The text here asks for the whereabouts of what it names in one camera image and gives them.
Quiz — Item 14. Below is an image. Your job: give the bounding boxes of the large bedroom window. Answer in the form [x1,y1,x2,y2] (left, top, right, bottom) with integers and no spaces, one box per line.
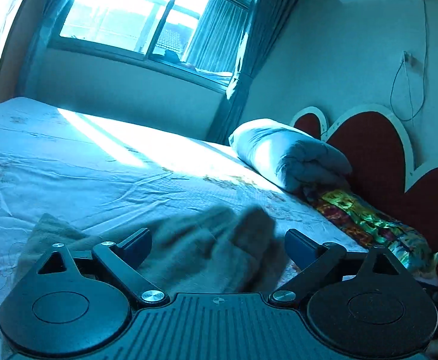
[49,0,251,89]

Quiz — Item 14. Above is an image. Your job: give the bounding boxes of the red heart-shaped headboard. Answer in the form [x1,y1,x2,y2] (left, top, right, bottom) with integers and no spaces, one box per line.
[290,104,438,252]

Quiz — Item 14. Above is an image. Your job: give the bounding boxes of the colourful patterned pillow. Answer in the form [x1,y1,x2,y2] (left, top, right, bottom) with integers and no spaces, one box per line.
[303,187,438,279]

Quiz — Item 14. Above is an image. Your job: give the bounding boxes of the floral white bed sheet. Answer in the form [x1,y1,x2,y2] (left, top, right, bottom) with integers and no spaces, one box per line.
[0,97,358,359]

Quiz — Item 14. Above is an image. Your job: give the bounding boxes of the hanging power cable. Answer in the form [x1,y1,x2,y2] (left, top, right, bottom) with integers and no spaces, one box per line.
[389,0,430,123]

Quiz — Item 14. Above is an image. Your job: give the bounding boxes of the grey-green pants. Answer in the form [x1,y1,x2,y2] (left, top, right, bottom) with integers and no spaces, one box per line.
[1,205,292,360]

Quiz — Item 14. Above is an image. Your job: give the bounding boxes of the rolled white quilt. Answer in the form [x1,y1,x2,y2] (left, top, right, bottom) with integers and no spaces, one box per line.
[229,119,352,194]

